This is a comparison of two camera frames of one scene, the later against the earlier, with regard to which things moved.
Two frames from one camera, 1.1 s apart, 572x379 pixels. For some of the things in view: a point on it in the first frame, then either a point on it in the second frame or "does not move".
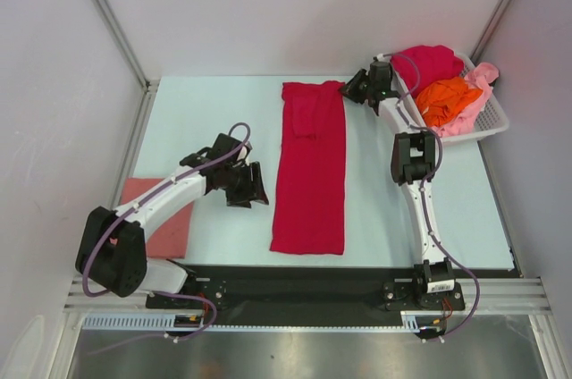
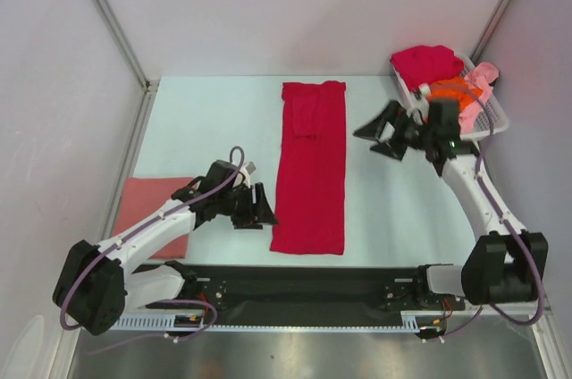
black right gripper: (351, 89) to (373, 130)
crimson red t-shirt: (309, 214) does not move
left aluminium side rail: (138, 134) does not move
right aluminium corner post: (504, 4) does not move
